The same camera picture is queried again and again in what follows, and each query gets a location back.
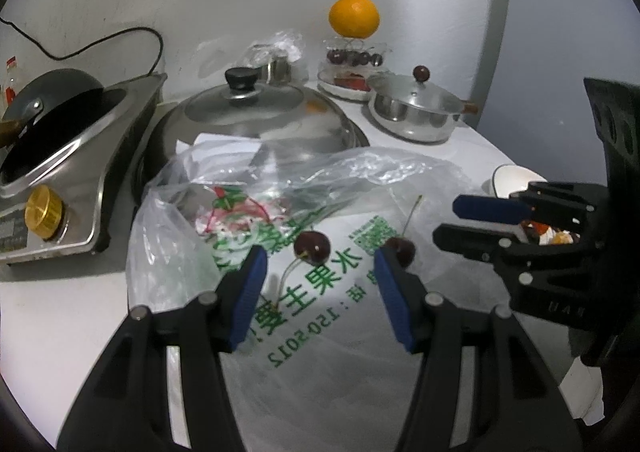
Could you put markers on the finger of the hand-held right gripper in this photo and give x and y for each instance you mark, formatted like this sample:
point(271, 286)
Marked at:
point(465, 238)
point(482, 208)

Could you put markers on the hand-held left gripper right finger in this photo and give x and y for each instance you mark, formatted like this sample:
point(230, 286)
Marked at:
point(395, 302)

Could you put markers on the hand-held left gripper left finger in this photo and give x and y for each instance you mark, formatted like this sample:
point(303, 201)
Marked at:
point(250, 292)

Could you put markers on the white plate with black rim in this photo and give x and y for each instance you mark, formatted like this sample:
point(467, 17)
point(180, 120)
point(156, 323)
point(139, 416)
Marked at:
point(510, 179)

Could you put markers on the dark red cherry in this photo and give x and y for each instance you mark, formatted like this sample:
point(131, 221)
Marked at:
point(312, 247)
point(404, 249)

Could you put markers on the tangerine segment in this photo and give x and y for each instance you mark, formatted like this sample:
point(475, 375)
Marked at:
point(560, 237)

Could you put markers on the clear printed plastic bag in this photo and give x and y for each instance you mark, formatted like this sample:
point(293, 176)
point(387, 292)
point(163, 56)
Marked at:
point(325, 382)

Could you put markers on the small steel pot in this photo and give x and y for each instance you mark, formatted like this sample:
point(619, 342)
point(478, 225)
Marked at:
point(415, 127)

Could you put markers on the small pot lid brown knob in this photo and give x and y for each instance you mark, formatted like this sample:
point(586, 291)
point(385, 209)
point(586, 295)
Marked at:
point(415, 92)

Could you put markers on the large steel pan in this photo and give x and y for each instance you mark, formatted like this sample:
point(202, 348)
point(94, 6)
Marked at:
point(361, 138)

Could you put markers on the white dish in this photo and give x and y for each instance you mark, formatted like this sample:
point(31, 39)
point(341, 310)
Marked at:
point(350, 93)

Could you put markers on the large glass pan lid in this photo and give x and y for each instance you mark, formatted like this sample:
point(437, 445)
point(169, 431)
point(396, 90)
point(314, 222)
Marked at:
point(260, 112)

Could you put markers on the red fruit pieces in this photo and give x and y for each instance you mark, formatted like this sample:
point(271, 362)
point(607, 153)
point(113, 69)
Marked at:
point(350, 81)

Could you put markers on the grey refrigerator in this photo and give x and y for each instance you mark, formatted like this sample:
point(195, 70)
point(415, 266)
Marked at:
point(550, 32)

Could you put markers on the row of boxed cherries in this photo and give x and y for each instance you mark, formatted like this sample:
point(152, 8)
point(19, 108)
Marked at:
point(350, 57)

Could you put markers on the steel induction cooker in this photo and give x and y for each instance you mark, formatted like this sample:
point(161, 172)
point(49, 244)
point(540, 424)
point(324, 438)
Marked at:
point(100, 132)

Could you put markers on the small steel cup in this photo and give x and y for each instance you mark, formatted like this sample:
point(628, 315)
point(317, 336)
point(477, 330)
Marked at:
point(277, 72)

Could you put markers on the whole orange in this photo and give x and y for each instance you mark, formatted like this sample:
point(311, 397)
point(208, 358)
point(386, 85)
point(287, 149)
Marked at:
point(353, 16)

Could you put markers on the crumpled clear bag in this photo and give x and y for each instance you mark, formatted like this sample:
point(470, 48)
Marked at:
point(285, 39)

